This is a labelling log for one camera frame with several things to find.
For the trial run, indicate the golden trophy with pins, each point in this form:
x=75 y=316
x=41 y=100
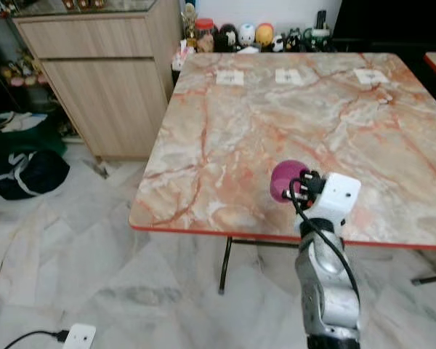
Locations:
x=189 y=20

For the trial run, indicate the white paper square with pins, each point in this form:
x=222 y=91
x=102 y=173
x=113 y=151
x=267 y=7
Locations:
x=372 y=75
x=289 y=75
x=229 y=77

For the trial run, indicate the black round figurine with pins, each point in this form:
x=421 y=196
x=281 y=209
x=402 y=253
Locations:
x=227 y=38

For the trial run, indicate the black and white figurine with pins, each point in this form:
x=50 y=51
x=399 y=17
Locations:
x=278 y=42

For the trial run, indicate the yellow round figurine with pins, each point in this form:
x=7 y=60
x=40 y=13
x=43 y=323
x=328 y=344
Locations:
x=264 y=33

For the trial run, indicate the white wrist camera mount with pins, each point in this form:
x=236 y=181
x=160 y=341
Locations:
x=80 y=337
x=338 y=195

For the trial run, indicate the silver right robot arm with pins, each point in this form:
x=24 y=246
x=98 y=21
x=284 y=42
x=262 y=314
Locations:
x=327 y=291

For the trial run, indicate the pink plastic cup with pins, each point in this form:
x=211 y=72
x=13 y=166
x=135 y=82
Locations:
x=285 y=178

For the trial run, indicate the white tissue pack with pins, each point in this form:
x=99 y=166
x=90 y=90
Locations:
x=182 y=55

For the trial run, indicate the white round figurine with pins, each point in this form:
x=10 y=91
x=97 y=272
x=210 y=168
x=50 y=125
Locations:
x=246 y=33

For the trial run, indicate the red-lidded jar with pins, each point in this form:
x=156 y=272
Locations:
x=204 y=36

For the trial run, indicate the black metal table frame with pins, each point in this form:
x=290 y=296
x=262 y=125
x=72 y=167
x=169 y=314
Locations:
x=224 y=265

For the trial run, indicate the black television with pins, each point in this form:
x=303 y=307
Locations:
x=392 y=23

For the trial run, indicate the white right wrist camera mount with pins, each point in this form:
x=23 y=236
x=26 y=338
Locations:
x=338 y=195

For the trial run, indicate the green bag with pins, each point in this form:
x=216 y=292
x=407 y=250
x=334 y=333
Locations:
x=22 y=137

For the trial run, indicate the glass display shelf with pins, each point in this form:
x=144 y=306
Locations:
x=11 y=73

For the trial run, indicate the light wooden cabinet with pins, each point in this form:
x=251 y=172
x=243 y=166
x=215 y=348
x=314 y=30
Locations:
x=102 y=94

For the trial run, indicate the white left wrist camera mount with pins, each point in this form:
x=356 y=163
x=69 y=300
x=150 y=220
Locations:
x=80 y=337

